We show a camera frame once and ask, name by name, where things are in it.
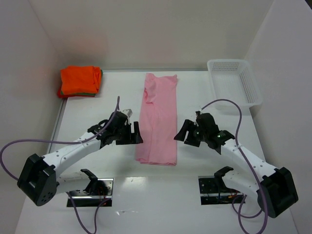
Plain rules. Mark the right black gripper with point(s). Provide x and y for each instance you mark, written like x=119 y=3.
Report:
x=190 y=134

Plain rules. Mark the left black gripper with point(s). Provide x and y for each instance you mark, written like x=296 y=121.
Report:
x=127 y=136

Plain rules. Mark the pink t shirt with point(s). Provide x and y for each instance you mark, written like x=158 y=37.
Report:
x=158 y=121

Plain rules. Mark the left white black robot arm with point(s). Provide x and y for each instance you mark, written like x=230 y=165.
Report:
x=41 y=178

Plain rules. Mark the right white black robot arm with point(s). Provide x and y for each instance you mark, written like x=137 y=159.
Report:
x=247 y=173

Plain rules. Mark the white perforated plastic basket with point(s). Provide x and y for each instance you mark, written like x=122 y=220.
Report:
x=233 y=79

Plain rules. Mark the orange folded t shirt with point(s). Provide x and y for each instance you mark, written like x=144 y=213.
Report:
x=78 y=79

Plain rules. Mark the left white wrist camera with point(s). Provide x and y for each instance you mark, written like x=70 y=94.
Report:
x=127 y=112

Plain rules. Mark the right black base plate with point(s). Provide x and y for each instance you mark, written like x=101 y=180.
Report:
x=211 y=194

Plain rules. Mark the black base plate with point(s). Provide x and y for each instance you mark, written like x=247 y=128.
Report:
x=102 y=191
x=211 y=194

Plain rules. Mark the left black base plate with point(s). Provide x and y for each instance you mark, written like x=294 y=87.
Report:
x=102 y=191

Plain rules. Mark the aluminium table edge rail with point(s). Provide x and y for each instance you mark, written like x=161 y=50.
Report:
x=55 y=125

